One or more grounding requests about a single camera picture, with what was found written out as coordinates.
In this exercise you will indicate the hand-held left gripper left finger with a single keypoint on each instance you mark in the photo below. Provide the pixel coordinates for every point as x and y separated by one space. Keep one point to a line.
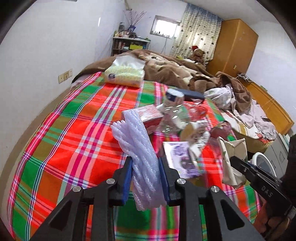
128 178

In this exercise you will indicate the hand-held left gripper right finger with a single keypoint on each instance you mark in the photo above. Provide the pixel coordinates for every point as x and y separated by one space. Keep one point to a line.
163 178

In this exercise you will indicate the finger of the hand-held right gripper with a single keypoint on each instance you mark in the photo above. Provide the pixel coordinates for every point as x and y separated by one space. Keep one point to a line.
249 172
268 172

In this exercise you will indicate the white trash bin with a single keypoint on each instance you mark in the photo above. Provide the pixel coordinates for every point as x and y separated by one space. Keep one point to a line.
263 162

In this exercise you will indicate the white foam net tube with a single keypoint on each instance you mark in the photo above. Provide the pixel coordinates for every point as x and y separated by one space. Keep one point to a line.
141 148

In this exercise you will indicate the person's right hand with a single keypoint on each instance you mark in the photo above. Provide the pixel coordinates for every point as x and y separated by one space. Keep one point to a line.
272 221

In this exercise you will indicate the grey drawer cabinet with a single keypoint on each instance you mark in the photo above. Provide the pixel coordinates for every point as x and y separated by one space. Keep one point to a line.
277 153

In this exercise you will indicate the purple white leaflet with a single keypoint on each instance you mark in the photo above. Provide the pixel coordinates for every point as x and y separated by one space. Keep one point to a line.
178 153

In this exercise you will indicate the mustard patterned bed sheet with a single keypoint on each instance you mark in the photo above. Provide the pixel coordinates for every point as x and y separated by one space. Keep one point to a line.
247 136

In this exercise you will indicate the dark phone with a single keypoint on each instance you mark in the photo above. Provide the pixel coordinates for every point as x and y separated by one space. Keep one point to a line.
266 119

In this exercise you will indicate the lilac crumpled cloth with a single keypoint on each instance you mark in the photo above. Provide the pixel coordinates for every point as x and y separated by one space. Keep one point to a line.
256 118

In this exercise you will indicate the clear plastic bottle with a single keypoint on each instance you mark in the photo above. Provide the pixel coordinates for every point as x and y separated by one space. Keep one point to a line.
175 118

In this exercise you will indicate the red carton box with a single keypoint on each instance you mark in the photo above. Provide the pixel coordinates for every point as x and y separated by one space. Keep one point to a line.
150 115

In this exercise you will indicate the plaid bed sheet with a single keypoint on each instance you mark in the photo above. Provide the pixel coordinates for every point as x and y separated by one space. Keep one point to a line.
81 129

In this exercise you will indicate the wooden bed headboard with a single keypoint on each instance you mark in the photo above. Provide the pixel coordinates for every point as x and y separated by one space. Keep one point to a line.
272 104

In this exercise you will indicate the dark brown fleece garment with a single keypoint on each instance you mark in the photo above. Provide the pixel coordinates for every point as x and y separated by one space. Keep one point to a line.
238 92

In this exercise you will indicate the blue white tin can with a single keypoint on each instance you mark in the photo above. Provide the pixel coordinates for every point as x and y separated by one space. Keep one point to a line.
173 96

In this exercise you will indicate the white floral pillow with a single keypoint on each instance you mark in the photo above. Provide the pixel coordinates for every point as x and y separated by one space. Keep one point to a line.
219 95

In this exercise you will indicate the dark blue glasses case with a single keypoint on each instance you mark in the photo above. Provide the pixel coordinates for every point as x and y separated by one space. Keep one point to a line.
192 94

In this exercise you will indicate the yellow white tissue pack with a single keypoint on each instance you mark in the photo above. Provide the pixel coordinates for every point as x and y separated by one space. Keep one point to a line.
124 74

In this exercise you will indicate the brown patterned blanket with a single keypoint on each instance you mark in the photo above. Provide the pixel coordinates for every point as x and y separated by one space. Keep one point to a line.
161 67

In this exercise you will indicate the brown teddy bear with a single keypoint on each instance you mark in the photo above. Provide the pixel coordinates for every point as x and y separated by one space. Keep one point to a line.
198 55

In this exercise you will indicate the wooden wardrobe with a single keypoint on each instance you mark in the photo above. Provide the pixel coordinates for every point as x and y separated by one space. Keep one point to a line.
231 46

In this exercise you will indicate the white storage shelf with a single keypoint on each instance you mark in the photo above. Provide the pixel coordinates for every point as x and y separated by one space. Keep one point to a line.
124 45

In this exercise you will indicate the row of small bottles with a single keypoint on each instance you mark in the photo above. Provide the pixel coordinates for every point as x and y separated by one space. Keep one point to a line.
122 33

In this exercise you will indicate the patterned curtain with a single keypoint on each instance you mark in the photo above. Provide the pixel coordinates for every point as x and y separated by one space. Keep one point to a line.
196 30

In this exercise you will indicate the small window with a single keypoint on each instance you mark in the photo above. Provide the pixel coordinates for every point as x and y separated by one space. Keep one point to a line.
165 25

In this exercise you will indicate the dry branches in vase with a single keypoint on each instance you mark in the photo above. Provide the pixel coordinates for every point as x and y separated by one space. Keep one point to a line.
134 19

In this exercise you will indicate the beige wall socket plate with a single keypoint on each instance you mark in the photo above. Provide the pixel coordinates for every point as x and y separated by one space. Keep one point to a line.
65 76

